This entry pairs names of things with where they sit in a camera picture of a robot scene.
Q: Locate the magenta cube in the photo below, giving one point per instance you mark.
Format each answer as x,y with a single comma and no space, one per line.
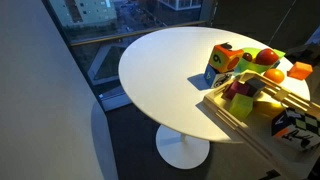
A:
234,88

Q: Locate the green bowl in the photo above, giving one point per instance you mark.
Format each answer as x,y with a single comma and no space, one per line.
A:
251,65

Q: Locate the grey cube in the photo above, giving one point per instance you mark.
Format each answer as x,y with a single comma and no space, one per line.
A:
255,86

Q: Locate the blue white picture block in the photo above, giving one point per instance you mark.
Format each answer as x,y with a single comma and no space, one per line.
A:
214,78

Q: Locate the lime green cube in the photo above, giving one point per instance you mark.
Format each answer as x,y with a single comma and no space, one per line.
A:
241,106

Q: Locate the red apple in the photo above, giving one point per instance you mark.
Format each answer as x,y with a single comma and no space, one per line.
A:
266,57

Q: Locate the black white checkered block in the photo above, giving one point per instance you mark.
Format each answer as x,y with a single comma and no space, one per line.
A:
296,129

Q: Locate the orange rubber cube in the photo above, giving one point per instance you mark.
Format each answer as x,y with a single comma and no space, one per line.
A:
300,71

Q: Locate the orange number nine block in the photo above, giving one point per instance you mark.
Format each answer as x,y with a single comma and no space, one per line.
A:
223,58

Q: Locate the white round pedestal table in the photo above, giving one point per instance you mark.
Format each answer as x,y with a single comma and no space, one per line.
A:
162,73

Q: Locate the yellow fruit in tray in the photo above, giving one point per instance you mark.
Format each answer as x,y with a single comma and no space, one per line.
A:
267,108

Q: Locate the dark plum fruit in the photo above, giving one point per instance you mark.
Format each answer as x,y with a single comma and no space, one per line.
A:
247,56

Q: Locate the orange fruit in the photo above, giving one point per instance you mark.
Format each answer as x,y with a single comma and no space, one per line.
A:
275,75

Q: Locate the wooden tray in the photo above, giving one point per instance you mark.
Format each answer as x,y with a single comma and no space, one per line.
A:
256,129

